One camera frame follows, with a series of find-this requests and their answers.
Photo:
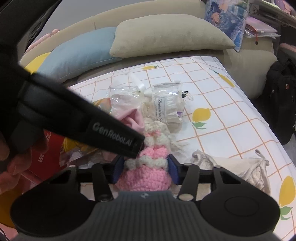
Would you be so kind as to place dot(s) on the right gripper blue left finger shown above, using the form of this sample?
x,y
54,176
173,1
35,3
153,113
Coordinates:
x,y
118,167

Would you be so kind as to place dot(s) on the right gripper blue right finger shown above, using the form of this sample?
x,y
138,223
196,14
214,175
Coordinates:
x,y
175,170

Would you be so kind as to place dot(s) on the pink white crochet cake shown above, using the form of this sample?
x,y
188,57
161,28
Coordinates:
x,y
150,170

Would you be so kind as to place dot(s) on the person's left hand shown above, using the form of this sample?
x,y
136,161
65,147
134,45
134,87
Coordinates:
x,y
20,163

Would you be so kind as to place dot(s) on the yellow pillow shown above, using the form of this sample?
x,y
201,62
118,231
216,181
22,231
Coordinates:
x,y
35,64

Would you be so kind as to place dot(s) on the yellow packaged item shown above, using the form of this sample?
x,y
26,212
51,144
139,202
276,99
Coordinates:
x,y
72,150

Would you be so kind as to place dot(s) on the pink fabric piece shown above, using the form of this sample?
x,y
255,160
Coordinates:
x,y
132,118

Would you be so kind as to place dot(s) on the lemon print checkered tablecloth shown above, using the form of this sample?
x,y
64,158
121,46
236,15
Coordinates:
x,y
218,119

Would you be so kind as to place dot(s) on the clear plastic packaged item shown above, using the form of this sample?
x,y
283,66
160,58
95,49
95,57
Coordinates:
x,y
162,102

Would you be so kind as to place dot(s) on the pink plush on sofa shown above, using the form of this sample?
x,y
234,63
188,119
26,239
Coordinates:
x,y
42,39

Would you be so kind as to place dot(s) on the light blue pillow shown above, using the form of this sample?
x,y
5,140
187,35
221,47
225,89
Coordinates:
x,y
79,55

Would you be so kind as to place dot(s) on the black backpack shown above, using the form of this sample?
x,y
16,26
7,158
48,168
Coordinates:
x,y
279,100

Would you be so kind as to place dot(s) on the beige pillow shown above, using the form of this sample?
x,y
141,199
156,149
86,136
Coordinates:
x,y
168,33

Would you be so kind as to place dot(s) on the pink office chair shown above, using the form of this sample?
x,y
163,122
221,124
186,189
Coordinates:
x,y
286,52

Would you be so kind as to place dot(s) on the blue anime print bag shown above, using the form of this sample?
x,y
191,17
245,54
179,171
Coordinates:
x,y
230,17

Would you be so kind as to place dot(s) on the cluttered desk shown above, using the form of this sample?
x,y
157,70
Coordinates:
x,y
274,19

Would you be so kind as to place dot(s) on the cream round drawstring pouch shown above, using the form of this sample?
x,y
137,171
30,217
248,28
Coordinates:
x,y
252,170

